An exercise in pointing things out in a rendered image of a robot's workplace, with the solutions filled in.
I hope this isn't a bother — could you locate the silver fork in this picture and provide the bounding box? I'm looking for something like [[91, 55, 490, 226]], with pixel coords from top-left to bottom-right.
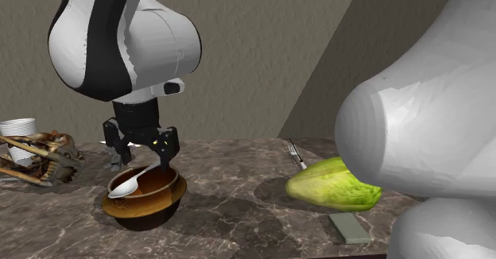
[[281, 137, 308, 171]]

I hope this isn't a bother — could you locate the brown ceramic bowl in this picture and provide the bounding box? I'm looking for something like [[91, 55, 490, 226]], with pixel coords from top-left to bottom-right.
[[101, 164, 188, 232]]

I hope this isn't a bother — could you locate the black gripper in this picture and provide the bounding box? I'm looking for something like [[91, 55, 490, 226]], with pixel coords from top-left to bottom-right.
[[102, 97, 181, 172]]

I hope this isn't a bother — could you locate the brown creature figure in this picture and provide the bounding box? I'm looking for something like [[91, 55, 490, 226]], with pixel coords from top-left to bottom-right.
[[0, 131, 85, 187]]

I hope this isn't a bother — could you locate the white ribbed cup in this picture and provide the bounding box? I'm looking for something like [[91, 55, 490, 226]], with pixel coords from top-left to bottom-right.
[[0, 118, 38, 163]]

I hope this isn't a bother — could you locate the green lettuce head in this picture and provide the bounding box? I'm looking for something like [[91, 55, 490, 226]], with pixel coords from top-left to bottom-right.
[[285, 157, 383, 213]]

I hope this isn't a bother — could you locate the white spoon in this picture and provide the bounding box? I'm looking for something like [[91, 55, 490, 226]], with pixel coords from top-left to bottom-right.
[[107, 160, 162, 200]]

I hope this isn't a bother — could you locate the grey flat block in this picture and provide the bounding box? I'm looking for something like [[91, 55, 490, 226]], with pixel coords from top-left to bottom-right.
[[328, 211, 373, 245]]

